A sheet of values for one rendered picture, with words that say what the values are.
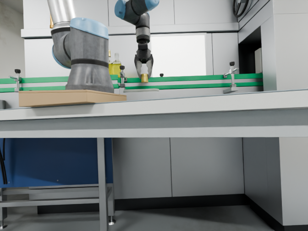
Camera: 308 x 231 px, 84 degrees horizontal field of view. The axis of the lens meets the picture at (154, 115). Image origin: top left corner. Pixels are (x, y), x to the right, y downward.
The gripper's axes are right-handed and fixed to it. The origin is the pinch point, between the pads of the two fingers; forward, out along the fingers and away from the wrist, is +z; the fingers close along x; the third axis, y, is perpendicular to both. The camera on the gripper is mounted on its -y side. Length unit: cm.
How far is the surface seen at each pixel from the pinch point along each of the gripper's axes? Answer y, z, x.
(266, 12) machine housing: 9, -36, -71
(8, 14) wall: 234, -180, 254
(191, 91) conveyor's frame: 20.2, 6.0, -28.7
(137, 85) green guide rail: 22.7, 0.8, 5.5
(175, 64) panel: 38.6, -17.1, -22.2
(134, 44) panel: 39, -33, 7
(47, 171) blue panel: 14, 50, 59
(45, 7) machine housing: 43, -65, 73
